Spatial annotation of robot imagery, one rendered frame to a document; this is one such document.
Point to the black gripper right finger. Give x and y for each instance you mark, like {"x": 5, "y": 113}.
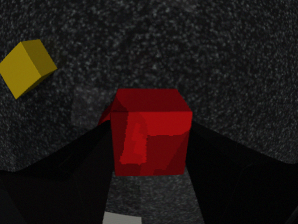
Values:
{"x": 237, "y": 185}

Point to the red cube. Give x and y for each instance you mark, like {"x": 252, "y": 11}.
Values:
{"x": 150, "y": 132}
{"x": 105, "y": 114}

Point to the yellow cube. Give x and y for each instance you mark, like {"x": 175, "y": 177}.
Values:
{"x": 26, "y": 66}

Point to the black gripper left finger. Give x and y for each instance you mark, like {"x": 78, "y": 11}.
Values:
{"x": 69, "y": 186}

